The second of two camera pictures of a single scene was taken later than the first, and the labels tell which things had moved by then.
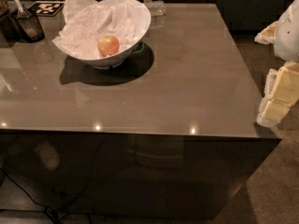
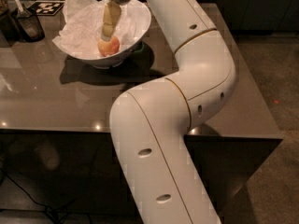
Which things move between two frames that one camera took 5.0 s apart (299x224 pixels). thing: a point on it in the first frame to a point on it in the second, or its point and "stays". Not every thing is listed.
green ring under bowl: x=140 y=49 stays
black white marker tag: x=45 y=7 stays
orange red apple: x=108 y=45 stays
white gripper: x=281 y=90 to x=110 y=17
